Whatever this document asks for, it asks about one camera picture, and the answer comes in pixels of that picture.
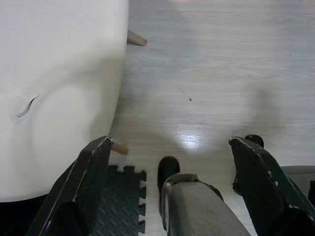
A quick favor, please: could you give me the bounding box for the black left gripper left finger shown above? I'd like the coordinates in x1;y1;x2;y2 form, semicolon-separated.
25;135;114;236

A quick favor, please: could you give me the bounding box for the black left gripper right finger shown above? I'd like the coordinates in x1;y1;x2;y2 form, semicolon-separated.
228;136;315;236

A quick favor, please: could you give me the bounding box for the wooden chair leg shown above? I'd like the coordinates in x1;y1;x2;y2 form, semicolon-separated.
126;29;148;47
110;143;129;155

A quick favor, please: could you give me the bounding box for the white upholstered chair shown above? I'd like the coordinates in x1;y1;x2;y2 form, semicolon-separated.
0;0;131;204

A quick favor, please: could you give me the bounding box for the black foam floor mat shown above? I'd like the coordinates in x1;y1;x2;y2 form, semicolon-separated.
90;165;148;236

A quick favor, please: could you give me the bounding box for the robot right black foot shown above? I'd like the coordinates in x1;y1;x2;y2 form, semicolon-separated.
245;134;265;148

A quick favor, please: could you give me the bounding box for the robot black foot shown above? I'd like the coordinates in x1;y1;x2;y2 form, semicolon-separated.
157;156;181;195
245;134;265;148

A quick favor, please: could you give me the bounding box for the robot left black foot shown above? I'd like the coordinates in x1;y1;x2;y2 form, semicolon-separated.
157;156;181;195

